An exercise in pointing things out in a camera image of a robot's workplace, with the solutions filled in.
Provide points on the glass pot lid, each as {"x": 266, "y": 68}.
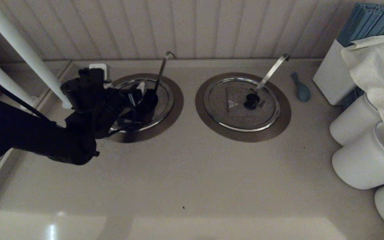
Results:
{"x": 165, "y": 100}
{"x": 238, "y": 113}

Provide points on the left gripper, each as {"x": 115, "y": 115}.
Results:
{"x": 125, "y": 110}

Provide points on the white wall socket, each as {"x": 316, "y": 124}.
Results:
{"x": 98, "y": 69}

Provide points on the white rectangular holder box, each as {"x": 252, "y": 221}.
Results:
{"x": 332, "y": 76}

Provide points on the brown metal well rim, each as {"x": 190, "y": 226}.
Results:
{"x": 285, "y": 113}
{"x": 177, "y": 106}

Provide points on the small blue spoon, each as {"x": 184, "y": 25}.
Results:
{"x": 302, "y": 91}

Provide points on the blue paper bundle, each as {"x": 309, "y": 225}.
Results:
{"x": 368, "y": 20}

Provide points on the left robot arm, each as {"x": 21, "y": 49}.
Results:
{"x": 28, "y": 133}

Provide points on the white cloth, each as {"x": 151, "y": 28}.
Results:
{"x": 378, "y": 66}

